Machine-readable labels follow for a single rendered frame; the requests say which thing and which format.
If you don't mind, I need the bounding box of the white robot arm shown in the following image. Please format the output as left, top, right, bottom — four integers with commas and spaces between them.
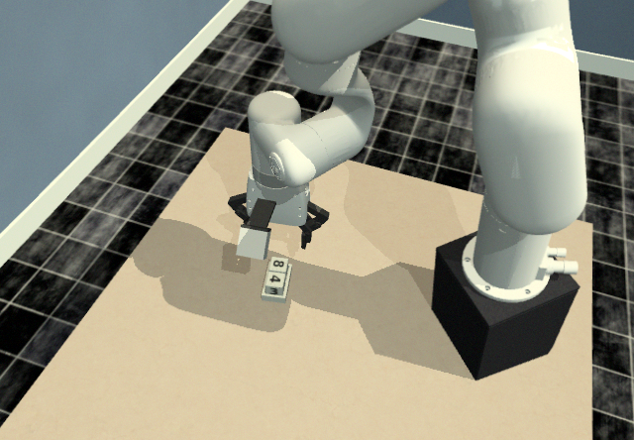
236, 0, 587, 302

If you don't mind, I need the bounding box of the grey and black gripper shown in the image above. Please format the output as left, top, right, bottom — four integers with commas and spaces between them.
228, 166, 330, 250

